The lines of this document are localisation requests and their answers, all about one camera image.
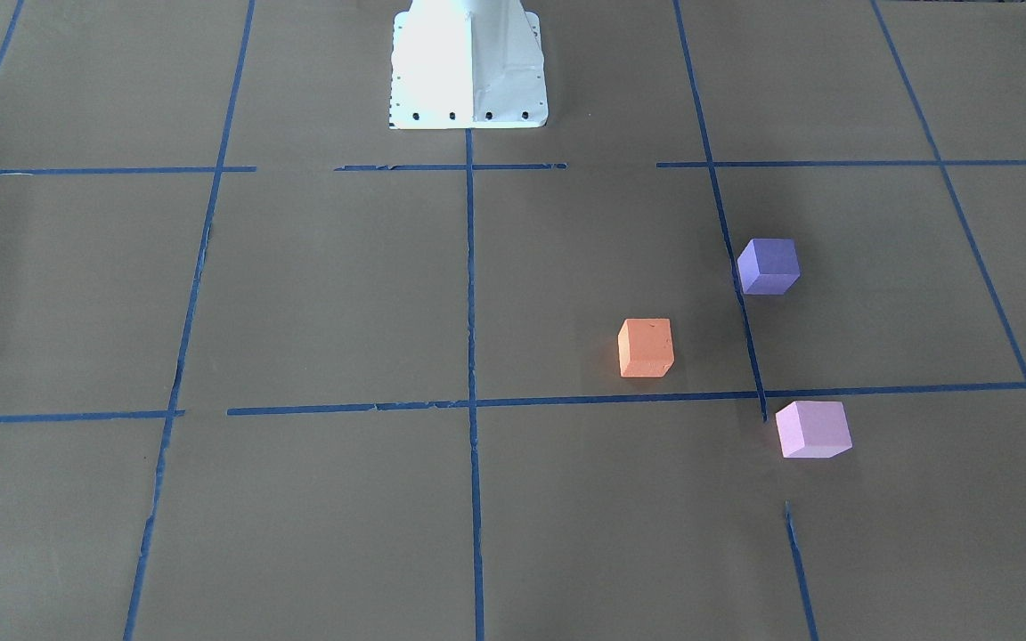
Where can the purple foam cube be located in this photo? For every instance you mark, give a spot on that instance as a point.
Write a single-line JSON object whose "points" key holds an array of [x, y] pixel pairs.
{"points": [[768, 267]]}

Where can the orange foam cube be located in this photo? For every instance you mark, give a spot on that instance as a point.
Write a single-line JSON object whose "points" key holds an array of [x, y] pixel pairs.
{"points": [[645, 347]]}

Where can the pink foam cube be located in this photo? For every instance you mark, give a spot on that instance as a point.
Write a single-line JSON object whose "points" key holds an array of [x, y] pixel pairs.
{"points": [[813, 429]]}

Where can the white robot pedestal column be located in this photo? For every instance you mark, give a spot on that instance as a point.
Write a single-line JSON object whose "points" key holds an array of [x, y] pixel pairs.
{"points": [[467, 65]]}

